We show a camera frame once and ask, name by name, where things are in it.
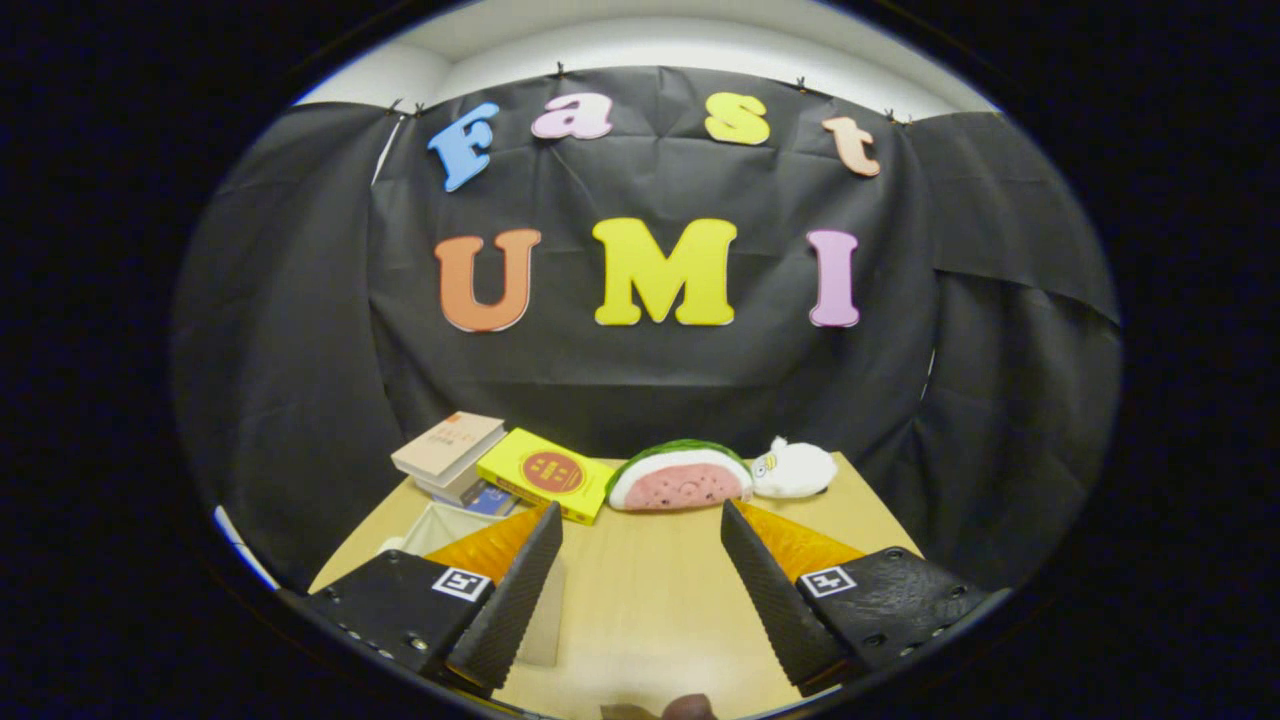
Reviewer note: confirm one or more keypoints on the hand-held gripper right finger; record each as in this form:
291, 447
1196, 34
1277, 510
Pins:
775, 605

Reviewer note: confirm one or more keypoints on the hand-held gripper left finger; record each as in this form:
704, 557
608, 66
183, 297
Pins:
515, 610

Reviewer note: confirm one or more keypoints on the beige storage box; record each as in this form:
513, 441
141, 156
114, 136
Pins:
440, 528

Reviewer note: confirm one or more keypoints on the white plush toy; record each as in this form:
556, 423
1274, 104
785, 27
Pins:
798, 468

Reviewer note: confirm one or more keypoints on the yellow book with red circle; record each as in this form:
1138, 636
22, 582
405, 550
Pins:
545, 472

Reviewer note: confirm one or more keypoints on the watermelon slice plush toy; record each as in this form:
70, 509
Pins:
685, 485

